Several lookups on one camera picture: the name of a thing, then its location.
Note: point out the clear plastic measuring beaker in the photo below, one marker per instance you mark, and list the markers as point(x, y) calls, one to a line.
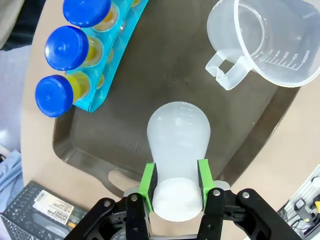
point(250, 32)

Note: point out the white power strip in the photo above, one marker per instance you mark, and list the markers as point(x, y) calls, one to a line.
point(305, 207)

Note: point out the blue tube rack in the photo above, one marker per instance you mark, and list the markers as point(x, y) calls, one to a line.
point(117, 57)

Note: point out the person in beige sweater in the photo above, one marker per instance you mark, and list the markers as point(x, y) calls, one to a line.
point(17, 22)

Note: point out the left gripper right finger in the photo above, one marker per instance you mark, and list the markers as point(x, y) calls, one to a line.
point(217, 220)

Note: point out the grey basket with label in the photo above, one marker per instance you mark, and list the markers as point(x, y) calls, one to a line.
point(30, 215)

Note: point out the white plastic flask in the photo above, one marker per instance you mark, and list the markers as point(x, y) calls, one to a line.
point(178, 140)

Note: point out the person in light blue shirt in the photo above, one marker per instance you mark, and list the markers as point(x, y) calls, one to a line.
point(10, 172)

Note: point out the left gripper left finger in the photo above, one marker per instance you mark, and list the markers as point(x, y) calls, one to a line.
point(130, 220)

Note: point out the yellow tube with blue cap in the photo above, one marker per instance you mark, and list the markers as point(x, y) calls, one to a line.
point(85, 11)
point(52, 96)
point(65, 48)

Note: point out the black serving tray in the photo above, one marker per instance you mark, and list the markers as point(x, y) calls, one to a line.
point(162, 65)

